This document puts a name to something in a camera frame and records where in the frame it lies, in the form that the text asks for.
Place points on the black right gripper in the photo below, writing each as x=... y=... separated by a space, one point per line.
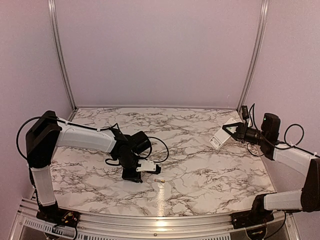
x=240 y=132

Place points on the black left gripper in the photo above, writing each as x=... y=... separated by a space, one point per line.
x=128 y=176

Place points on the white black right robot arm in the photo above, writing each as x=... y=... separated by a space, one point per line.
x=306 y=199

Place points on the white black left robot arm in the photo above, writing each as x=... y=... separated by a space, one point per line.
x=50 y=132

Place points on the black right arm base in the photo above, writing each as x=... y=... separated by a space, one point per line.
x=255 y=216

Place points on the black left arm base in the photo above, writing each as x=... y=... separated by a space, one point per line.
x=52 y=213

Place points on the aluminium right corner post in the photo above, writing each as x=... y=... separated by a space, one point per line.
x=260 y=33

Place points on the aluminium corner post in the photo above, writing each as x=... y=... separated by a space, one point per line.
x=260 y=33
x=59 y=52

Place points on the aluminium left corner post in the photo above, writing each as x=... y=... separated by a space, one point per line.
x=59 y=52

